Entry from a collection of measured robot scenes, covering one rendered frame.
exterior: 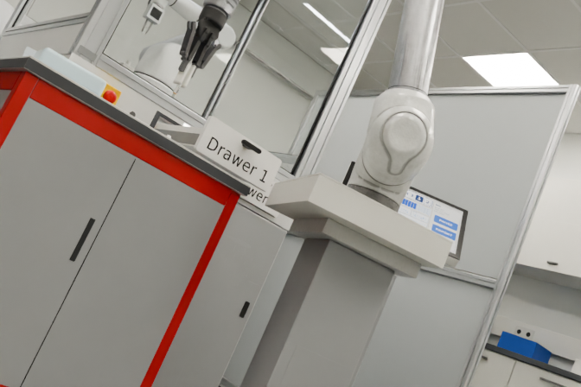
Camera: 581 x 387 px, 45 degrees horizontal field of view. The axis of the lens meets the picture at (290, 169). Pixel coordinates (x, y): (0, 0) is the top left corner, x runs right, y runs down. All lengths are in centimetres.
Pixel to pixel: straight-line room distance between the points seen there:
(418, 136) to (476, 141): 213
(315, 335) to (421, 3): 87
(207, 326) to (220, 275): 18
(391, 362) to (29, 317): 226
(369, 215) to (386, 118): 23
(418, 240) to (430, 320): 175
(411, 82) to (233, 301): 116
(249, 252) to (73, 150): 113
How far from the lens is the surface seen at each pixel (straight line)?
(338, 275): 177
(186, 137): 209
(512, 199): 345
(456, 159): 378
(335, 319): 178
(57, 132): 155
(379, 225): 168
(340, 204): 165
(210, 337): 254
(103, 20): 223
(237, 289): 255
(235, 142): 204
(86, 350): 167
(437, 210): 287
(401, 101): 170
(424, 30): 181
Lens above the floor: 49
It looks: 11 degrees up
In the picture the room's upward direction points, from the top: 24 degrees clockwise
